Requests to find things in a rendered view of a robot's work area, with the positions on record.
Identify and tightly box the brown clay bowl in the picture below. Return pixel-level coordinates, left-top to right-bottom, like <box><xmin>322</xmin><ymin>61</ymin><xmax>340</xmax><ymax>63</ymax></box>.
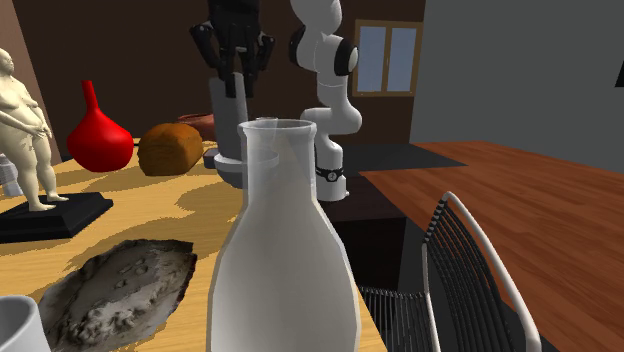
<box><xmin>176</xmin><ymin>112</ymin><xmax>216</xmax><ymax>143</ymax></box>

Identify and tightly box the dark robot stand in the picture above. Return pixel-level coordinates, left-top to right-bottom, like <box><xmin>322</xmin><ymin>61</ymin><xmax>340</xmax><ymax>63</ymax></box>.
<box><xmin>319</xmin><ymin>174</ymin><xmax>409</xmax><ymax>294</ymax></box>

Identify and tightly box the grey cylinder on round base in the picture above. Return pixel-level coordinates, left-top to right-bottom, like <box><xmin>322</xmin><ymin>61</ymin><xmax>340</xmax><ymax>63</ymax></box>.
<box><xmin>208</xmin><ymin>71</ymin><xmax>251</xmax><ymax>190</ymax></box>

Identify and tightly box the wood-framed window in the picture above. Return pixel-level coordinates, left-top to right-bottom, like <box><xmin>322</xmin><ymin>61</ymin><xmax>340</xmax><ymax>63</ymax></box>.
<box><xmin>351</xmin><ymin>18</ymin><xmax>425</xmax><ymax>98</ymax></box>

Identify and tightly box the white cup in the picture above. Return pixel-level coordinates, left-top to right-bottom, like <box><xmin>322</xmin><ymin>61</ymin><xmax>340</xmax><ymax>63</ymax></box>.
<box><xmin>0</xmin><ymin>294</ymin><xmax>53</xmax><ymax>352</ymax></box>

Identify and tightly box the cream figure on black base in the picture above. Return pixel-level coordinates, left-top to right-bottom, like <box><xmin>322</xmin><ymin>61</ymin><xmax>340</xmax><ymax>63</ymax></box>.
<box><xmin>0</xmin><ymin>47</ymin><xmax>115</xmax><ymax>245</ymax></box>

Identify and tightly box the clear glass carafe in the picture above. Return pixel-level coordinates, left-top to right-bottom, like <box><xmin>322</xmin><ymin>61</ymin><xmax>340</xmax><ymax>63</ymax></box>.
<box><xmin>206</xmin><ymin>118</ymin><xmax>362</xmax><ymax>352</ymax></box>

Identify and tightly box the red long-necked vase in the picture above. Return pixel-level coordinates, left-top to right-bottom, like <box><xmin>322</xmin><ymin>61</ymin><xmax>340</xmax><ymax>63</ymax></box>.
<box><xmin>66</xmin><ymin>80</ymin><xmax>136</xmax><ymax>174</ymax></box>

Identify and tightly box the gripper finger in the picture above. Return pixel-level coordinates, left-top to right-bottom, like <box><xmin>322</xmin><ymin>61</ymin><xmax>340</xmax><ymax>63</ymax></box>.
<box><xmin>189</xmin><ymin>21</ymin><xmax>239</xmax><ymax>99</ymax></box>
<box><xmin>242</xmin><ymin>30</ymin><xmax>277</xmax><ymax>100</ymax></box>

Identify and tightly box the pale grey ribbed object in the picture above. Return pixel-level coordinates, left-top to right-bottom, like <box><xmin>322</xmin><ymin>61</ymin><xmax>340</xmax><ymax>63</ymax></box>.
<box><xmin>0</xmin><ymin>153</ymin><xmax>24</xmax><ymax>199</ymax></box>

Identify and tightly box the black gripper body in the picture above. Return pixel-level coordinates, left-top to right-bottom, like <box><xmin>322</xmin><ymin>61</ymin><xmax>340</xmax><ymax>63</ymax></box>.
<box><xmin>206</xmin><ymin>0</ymin><xmax>263</xmax><ymax>54</ymax></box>

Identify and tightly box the brown bread loaf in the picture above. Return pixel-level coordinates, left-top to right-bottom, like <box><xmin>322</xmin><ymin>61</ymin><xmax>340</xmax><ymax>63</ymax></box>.
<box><xmin>136</xmin><ymin>122</ymin><xmax>205</xmax><ymax>177</ymax></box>

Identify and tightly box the grey rough stone slab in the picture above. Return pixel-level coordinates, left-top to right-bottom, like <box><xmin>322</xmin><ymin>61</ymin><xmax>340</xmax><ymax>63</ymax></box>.
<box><xmin>37</xmin><ymin>238</ymin><xmax>199</xmax><ymax>352</ymax></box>

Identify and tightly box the black wire chair white frame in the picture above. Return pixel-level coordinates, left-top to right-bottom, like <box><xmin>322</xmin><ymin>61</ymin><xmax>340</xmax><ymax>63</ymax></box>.
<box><xmin>359</xmin><ymin>190</ymin><xmax>543</xmax><ymax>352</ymax></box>

